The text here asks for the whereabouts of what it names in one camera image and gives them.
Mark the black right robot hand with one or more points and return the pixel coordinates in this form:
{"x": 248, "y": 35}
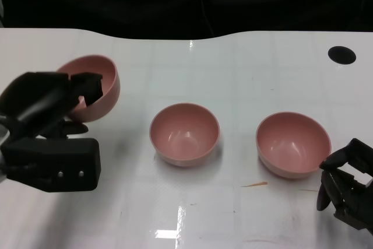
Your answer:
{"x": 352, "y": 196}

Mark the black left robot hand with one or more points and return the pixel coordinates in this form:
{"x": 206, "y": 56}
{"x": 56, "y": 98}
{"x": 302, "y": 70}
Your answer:
{"x": 38, "y": 97}

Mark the pink plastic bowl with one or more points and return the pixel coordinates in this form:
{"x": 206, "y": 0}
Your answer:
{"x": 183, "y": 135}
{"x": 291, "y": 144}
{"x": 96, "y": 65}

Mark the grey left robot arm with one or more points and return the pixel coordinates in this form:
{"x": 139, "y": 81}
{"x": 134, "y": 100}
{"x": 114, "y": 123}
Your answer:
{"x": 3, "y": 132}

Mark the thin orange wood sliver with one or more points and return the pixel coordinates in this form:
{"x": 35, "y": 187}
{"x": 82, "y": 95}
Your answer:
{"x": 309, "y": 190}

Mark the black round table grommet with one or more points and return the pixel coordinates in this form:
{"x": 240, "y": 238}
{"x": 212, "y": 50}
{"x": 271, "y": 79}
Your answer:
{"x": 342, "y": 55}

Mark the black left wrist camera housing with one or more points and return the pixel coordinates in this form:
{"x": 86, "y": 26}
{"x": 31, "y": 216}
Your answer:
{"x": 52, "y": 158}

